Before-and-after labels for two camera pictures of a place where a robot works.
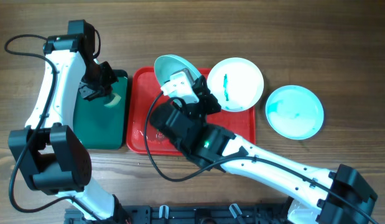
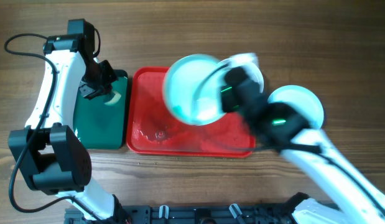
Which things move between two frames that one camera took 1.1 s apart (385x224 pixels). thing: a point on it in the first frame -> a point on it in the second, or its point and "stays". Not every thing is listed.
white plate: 294,112 stays
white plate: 165,65 -> 192,89
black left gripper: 90,93 stays
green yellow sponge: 115,101 stays
